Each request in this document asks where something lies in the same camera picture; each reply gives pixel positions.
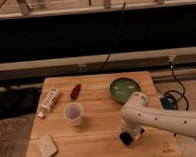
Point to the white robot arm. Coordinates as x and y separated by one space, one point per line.
136 113

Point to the white toothpaste tube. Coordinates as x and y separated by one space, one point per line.
48 102

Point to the black eraser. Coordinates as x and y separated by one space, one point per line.
126 138

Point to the beige sponge block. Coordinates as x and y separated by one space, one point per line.
46 146

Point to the blue power adapter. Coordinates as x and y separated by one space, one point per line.
166 104

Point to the red chili pepper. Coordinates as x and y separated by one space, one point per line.
75 92

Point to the wall outlet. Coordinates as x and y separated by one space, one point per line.
83 68

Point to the green bowl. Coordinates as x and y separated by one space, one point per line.
122 88

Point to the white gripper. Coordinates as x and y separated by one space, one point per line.
134 132

